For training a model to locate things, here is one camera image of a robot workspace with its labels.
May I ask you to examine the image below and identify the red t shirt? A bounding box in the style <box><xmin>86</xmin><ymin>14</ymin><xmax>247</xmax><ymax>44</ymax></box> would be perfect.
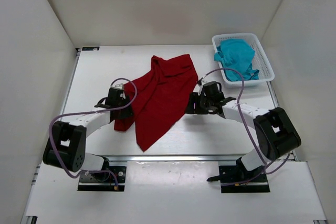
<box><xmin>114</xmin><ymin>54</ymin><xmax>198</xmax><ymax>151</ymax></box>

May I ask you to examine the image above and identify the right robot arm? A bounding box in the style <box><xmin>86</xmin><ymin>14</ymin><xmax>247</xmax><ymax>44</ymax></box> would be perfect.
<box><xmin>185</xmin><ymin>81</ymin><xmax>302</xmax><ymax>186</ymax></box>

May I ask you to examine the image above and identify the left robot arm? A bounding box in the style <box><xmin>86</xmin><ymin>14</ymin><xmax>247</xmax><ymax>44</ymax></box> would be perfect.
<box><xmin>43</xmin><ymin>87</ymin><xmax>135</xmax><ymax>178</ymax></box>

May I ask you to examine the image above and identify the teal t shirt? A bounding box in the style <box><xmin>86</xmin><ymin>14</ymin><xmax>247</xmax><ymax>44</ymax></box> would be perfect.
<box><xmin>214</xmin><ymin>39</ymin><xmax>259</xmax><ymax>81</ymax></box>

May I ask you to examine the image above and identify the white plastic basket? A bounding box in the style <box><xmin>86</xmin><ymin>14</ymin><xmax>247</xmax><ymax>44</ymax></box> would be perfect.
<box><xmin>212</xmin><ymin>33</ymin><xmax>275</xmax><ymax>87</ymax></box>

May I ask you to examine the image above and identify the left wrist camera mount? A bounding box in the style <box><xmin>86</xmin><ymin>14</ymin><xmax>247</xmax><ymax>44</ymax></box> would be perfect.
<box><xmin>110</xmin><ymin>83</ymin><xmax>124</xmax><ymax>90</ymax></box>

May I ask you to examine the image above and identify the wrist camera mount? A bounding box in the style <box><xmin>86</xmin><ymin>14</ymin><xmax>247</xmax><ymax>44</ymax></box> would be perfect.
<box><xmin>110</xmin><ymin>83</ymin><xmax>124</xmax><ymax>90</ymax></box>
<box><xmin>197</xmin><ymin>76</ymin><xmax>207</xmax><ymax>95</ymax></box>

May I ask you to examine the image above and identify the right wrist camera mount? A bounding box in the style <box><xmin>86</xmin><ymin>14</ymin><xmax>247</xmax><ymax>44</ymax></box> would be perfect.
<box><xmin>197</xmin><ymin>76</ymin><xmax>207</xmax><ymax>95</ymax></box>

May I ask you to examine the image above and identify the aluminium front rail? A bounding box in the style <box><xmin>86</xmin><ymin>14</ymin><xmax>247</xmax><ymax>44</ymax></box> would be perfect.
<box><xmin>106</xmin><ymin>154</ymin><xmax>243</xmax><ymax>162</ymax></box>

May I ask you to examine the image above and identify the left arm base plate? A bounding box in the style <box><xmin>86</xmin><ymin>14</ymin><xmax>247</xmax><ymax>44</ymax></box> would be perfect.
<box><xmin>77</xmin><ymin>162</ymin><xmax>127</xmax><ymax>192</ymax></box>

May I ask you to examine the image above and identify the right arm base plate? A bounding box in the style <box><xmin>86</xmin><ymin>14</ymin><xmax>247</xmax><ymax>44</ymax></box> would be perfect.
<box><xmin>219</xmin><ymin>165</ymin><xmax>270</xmax><ymax>194</ymax></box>

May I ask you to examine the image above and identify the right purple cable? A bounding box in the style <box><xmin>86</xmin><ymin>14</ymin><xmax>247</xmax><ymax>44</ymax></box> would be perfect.
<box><xmin>198</xmin><ymin>68</ymin><xmax>291</xmax><ymax>187</ymax></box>

